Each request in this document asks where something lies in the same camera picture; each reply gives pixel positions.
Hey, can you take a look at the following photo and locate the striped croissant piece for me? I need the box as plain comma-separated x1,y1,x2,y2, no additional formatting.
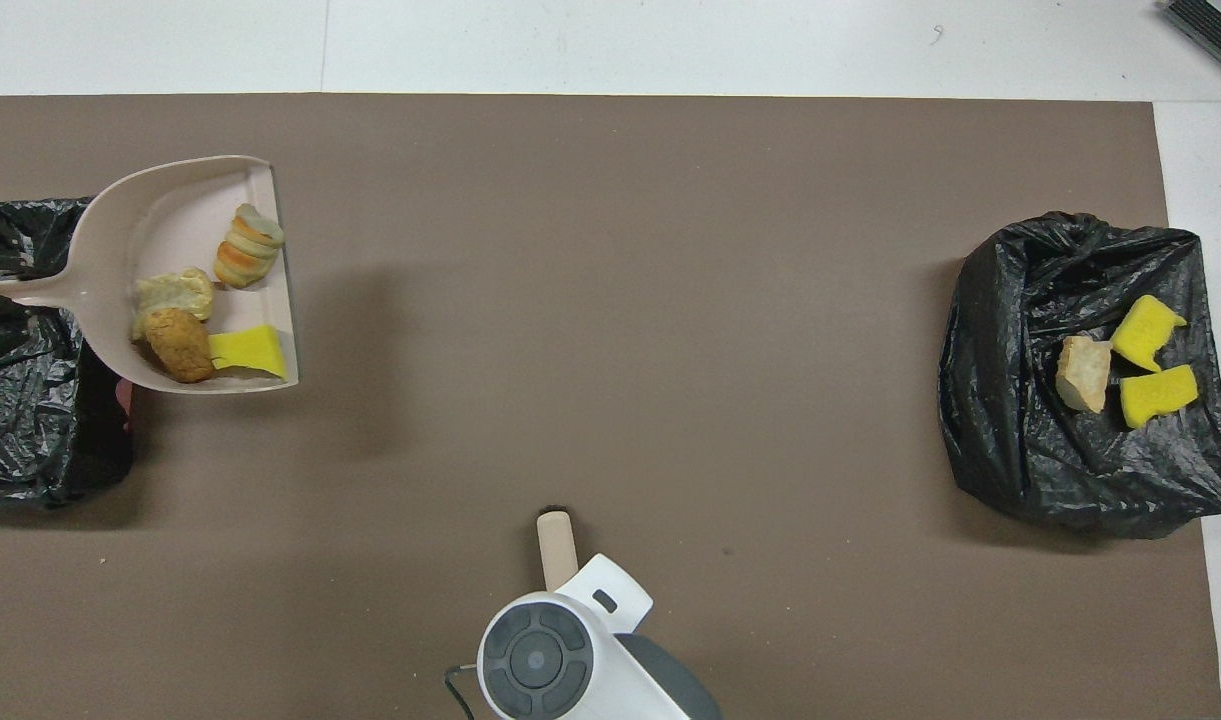
214,203,286,290

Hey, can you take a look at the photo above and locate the notched yellow sponge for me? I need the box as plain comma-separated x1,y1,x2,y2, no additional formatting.
1112,295,1188,373

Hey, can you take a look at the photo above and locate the pale crusty bread chunk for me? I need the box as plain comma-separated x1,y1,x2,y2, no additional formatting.
1057,335,1113,413

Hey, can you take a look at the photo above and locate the brown bread roll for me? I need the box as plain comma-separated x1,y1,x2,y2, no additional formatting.
145,308,217,385

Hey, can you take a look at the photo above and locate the beige plastic dustpan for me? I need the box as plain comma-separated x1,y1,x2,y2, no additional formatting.
0,155,300,395

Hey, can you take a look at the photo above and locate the yellow sponge wedge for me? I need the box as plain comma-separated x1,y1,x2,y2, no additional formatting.
208,325,288,380

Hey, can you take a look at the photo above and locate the black bin bag fully covering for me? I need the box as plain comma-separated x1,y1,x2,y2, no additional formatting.
938,211,1221,539

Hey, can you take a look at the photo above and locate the brown table mat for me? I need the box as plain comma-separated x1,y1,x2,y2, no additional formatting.
0,93,1221,720

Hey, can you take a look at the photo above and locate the beige hand brush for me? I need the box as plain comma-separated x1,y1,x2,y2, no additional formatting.
536,511,580,594

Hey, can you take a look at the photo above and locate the black bin bag showing box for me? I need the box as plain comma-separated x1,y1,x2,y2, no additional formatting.
0,195,137,506

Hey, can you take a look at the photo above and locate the wavy yellow sponge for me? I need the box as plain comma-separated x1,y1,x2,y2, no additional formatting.
1118,365,1199,429

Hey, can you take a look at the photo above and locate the dark ribbed object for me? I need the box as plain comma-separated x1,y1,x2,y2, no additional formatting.
1162,0,1221,86

